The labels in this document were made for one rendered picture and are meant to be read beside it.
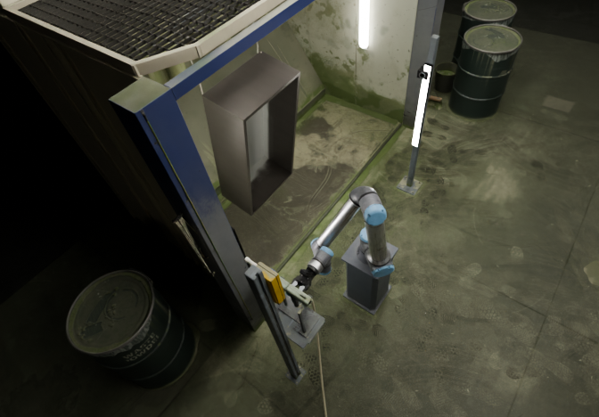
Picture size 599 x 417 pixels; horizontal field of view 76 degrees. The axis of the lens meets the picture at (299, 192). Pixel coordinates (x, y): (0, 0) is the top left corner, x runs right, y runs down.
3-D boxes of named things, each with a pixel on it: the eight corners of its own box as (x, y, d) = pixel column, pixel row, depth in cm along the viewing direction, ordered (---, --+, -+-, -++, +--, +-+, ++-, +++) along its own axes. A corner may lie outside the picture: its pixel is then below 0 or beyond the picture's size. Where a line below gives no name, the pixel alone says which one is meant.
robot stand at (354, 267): (391, 287, 329) (398, 248, 280) (373, 315, 315) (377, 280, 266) (361, 269, 343) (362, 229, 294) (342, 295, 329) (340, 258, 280)
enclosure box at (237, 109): (221, 195, 346) (201, 94, 245) (264, 155, 374) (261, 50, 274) (251, 216, 336) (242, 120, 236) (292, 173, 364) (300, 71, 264)
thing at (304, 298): (315, 313, 225) (312, 296, 208) (310, 319, 223) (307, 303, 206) (254, 271, 247) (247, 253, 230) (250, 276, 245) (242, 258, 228)
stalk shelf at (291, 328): (265, 320, 242) (264, 319, 241) (286, 292, 252) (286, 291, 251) (303, 349, 228) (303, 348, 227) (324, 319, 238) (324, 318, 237)
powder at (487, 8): (524, 6, 436) (524, 5, 435) (499, 26, 415) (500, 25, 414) (480, -5, 464) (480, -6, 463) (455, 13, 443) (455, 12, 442)
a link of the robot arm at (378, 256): (386, 253, 265) (380, 187, 208) (396, 275, 254) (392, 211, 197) (365, 259, 266) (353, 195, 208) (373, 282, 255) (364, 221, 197)
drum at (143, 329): (139, 406, 289) (74, 375, 222) (118, 343, 323) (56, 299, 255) (209, 360, 306) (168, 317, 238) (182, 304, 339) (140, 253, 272)
